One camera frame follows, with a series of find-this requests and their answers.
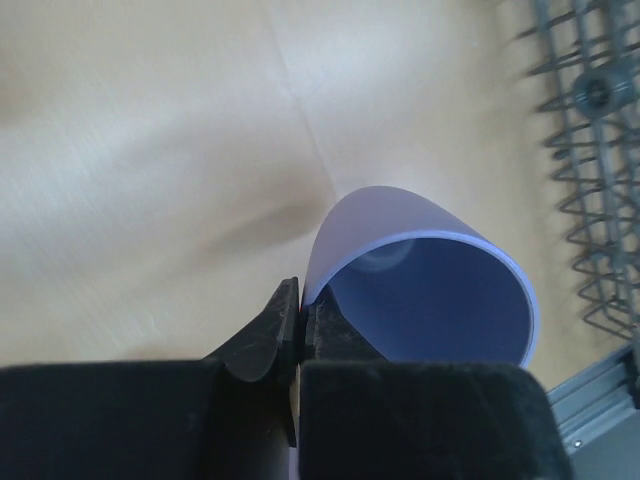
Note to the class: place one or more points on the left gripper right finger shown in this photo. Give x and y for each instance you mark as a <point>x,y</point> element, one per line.
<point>365,418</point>

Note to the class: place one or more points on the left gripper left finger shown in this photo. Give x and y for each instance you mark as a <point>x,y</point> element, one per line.
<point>224,416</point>

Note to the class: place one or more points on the purple cup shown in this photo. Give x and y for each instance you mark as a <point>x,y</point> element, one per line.
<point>419,284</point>

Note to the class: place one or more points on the aluminium front rail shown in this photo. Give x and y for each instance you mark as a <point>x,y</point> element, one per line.
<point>596,400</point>

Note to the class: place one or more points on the grey wire dish rack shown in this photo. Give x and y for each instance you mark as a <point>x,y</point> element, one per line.
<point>590,61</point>

